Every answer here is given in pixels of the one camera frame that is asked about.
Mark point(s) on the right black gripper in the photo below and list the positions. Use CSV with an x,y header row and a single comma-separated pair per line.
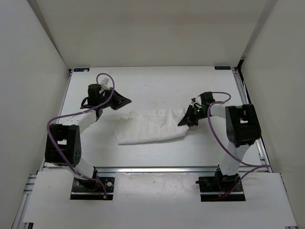
x,y
188,119

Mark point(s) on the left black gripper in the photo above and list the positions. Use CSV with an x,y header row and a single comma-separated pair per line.
x,y
119,100

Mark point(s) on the white skirt cloth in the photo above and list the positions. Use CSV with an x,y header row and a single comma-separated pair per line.
x,y
150,126

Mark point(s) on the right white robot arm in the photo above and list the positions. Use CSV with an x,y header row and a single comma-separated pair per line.
x,y
241,122

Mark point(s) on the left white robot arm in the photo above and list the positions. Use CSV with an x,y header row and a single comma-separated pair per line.
x,y
63,146

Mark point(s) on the white front cover board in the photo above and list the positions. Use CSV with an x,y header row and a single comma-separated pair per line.
x,y
165,201

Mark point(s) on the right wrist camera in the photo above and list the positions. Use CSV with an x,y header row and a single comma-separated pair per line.
x,y
195,103

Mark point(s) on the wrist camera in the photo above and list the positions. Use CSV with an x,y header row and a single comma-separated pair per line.
x,y
195,103
104,83

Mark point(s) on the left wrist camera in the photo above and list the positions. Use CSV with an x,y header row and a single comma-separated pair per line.
x,y
104,83

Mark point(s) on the front aluminium rail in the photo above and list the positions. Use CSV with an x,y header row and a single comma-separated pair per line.
x,y
154,169

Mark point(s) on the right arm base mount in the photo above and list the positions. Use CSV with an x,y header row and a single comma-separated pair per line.
x,y
221,188

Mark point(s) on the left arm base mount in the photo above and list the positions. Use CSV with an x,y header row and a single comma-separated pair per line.
x,y
90,190

